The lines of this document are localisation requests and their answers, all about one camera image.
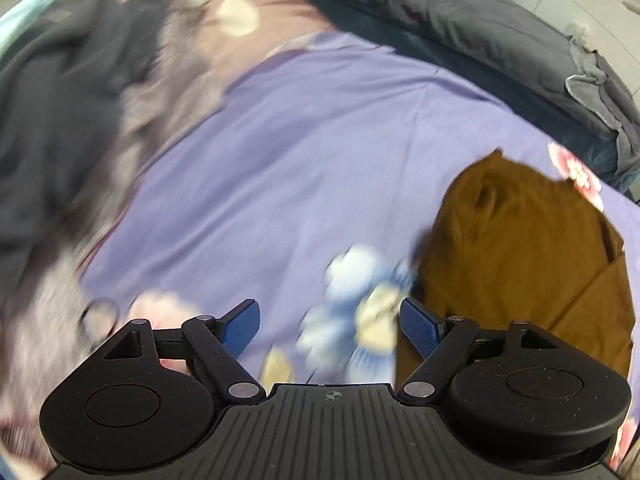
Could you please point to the mauve blanket with white dot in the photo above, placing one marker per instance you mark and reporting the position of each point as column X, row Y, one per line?
column 260, row 25

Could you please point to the dark grey quilt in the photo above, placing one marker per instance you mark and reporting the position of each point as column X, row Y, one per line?
column 450, row 25

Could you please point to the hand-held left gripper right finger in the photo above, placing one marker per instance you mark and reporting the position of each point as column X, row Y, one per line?
column 420, row 327

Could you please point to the brown shirt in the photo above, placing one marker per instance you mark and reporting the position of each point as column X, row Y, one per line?
column 525, row 260

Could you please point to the grey towel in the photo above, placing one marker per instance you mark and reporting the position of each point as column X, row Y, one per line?
column 610, row 105

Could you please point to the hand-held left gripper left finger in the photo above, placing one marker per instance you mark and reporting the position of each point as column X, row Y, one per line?
column 242, row 327

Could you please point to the heathered grey purple garment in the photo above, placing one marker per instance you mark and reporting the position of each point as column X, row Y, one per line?
column 75, row 310

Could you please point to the dark teal bed cover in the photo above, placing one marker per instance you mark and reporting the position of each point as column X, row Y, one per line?
column 425, row 50

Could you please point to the small white object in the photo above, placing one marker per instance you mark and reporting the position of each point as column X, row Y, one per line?
column 577, row 30

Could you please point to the dark grey garment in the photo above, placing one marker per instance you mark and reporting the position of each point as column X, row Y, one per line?
column 60, row 125

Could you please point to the purple floral bed sheet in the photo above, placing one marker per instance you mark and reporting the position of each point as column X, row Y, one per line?
column 300, row 160

